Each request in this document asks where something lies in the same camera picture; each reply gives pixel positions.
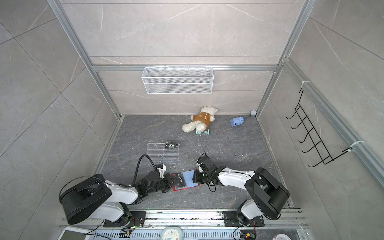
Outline blue cylindrical cup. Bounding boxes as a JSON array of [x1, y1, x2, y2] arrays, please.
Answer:
[[230, 117, 245, 127]]

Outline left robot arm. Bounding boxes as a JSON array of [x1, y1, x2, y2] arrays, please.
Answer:
[[59, 155, 186, 225]]

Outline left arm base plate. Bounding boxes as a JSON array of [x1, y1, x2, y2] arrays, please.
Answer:
[[103, 211, 147, 228]]

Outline white teddy bear orange shirt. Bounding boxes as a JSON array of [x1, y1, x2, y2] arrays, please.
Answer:
[[182, 106, 219, 133]]

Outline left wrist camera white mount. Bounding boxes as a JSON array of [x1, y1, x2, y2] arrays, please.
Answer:
[[157, 165, 167, 179]]

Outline white round timer device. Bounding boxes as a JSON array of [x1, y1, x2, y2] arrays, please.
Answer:
[[160, 226, 184, 240]]

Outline black VIP credit card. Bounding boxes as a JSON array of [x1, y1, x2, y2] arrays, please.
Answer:
[[164, 142, 179, 150]]

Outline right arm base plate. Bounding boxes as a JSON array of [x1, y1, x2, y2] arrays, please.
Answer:
[[222, 211, 265, 227]]

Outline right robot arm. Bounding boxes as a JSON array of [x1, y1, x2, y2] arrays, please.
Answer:
[[193, 166, 290, 226]]

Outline white wire mesh basket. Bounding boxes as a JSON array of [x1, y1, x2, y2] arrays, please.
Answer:
[[142, 67, 214, 95]]

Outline clear acrylic organizer tray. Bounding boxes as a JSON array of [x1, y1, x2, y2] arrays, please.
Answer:
[[147, 142, 180, 166]]

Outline white tablet device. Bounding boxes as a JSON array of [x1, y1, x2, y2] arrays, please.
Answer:
[[58, 227, 91, 240]]

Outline teal small dumbbell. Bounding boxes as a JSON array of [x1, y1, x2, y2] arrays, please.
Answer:
[[196, 129, 210, 135]]

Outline red leather card holder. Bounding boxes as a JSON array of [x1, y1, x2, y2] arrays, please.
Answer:
[[173, 170, 200, 192]]

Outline black wire hook rack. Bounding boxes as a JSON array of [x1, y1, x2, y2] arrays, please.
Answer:
[[286, 89, 353, 168]]

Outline pink white round object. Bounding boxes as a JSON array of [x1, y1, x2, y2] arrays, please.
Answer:
[[273, 234, 292, 240]]

